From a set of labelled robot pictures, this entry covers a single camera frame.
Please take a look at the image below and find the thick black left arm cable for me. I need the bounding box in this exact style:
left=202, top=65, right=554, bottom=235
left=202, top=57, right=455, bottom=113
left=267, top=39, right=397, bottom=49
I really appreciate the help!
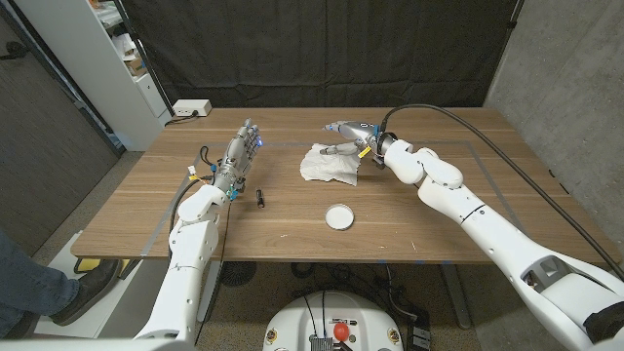
left=168, top=145, right=218, bottom=254

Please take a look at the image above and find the white round jar lid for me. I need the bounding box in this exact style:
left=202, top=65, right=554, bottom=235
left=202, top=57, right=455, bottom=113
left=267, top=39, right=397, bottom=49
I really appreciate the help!
left=325, top=204, right=356, bottom=232

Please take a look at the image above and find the white power strip box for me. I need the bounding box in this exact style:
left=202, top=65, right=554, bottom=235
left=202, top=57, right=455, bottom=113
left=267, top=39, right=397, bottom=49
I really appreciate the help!
left=172, top=98, right=214, bottom=118

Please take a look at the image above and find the black door handle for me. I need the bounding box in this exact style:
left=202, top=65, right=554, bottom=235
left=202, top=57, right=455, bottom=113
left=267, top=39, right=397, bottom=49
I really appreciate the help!
left=0, top=40, right=29, bottom=61

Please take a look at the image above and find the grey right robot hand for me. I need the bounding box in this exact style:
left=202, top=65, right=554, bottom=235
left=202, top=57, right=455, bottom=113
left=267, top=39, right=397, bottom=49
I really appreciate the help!
left=319, top=120, right=396, bottom=165

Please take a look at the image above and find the cardboard box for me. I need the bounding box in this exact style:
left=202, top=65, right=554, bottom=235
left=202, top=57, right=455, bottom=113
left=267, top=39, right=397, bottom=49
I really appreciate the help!
left=122, top=54, right=147, bottom=77

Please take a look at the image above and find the black backdrop curtain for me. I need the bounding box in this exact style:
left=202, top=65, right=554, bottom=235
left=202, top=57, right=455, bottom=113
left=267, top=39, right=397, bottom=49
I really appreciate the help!
left=114, top=0, right=526, bottom=109

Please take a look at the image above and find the white paper towel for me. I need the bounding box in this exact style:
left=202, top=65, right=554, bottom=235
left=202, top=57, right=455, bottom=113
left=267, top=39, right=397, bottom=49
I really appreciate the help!
left=299, top=142, right=365, bottom=187

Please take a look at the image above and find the person's leg in jeans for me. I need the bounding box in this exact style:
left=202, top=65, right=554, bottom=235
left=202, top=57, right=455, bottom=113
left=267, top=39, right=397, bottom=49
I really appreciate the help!
left=0, top=228, right=80, bottom=337

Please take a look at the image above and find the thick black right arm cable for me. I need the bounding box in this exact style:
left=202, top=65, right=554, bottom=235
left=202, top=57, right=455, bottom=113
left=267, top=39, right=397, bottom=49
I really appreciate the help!
left=378, top=102, right=624, bottom=283

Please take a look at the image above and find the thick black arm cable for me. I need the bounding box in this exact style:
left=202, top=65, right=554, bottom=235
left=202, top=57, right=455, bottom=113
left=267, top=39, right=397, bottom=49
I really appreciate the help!
left=168, top=145, right=218, bottom=254
left=378, top=102, right=624, bottom=283

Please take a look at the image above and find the yellow object under table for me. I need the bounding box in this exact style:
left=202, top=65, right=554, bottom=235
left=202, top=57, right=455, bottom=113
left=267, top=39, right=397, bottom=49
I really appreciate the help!
left=73, top=257, right=133, bottom=275

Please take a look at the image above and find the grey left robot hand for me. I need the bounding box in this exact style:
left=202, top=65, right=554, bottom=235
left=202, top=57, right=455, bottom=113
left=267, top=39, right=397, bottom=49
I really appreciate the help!
left=210, top=117, right=264, bottom=196

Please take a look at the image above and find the dark brown shoe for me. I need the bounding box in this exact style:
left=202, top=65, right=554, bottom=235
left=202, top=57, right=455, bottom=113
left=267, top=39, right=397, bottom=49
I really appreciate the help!
left=48, top=258, right=121, bottom=327

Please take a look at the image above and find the black backdrop stand pole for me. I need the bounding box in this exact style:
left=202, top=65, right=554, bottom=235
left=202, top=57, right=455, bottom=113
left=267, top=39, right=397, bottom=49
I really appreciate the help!
left=112, top=0, right=176, bottom=117

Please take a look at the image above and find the white robot torso base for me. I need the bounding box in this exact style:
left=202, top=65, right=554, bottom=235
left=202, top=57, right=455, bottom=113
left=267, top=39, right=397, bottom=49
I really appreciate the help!
left=262, top=291, right=405, bottom=351

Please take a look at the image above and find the black round floor fan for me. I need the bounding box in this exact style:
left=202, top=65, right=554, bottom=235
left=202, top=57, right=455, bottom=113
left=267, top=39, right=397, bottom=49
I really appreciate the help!
left=218, top=261, right=258, bottom=288

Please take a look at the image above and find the grey table leg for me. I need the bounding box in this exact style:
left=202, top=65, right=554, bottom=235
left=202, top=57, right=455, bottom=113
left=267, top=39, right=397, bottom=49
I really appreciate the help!
left=197, top=260, right=224, bottom=324
left=440, top=263, right=473, bottom=331

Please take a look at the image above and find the white shelf cabinet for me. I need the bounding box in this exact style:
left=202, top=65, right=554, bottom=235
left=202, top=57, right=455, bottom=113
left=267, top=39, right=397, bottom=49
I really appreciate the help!
left=14, top=0, right=172, bottom=152

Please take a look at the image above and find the white floor panel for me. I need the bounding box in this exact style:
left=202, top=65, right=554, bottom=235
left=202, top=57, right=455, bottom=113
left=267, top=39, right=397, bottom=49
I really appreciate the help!
left=33, top=231, right=147, bottom=338

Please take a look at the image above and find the black floor power strip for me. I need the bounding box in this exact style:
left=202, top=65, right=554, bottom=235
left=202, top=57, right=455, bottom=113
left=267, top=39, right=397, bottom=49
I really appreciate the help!
left=407, top=311, right=433, bottom=351

